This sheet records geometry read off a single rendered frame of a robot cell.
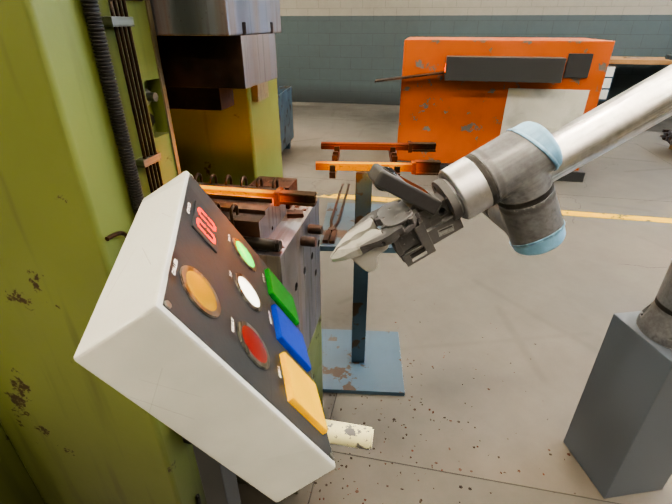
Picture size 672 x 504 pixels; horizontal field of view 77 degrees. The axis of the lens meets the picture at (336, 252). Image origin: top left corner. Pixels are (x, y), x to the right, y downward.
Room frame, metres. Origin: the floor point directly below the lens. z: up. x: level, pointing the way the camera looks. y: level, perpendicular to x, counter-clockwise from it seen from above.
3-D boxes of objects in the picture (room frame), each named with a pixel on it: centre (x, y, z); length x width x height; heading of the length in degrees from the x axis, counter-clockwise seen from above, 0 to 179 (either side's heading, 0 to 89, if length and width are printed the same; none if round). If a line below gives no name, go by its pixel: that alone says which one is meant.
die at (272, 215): (1.02, 0.36, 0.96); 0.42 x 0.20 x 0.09; 79
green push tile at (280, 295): (0.54, 0.09, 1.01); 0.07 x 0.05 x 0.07; 14
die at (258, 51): (1.02, 0.36, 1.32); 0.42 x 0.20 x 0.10; 79
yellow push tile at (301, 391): (0.35, 0.04, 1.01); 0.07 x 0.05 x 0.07; 14
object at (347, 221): (1.48, -0.10, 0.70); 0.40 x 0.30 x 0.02; 176
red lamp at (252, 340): (0.34, 0.09, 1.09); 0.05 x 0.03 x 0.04; 169
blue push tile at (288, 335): (0.45, 0.07, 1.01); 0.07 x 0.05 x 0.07; 14
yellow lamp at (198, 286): (0.33, 0.13, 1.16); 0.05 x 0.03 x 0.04; 169
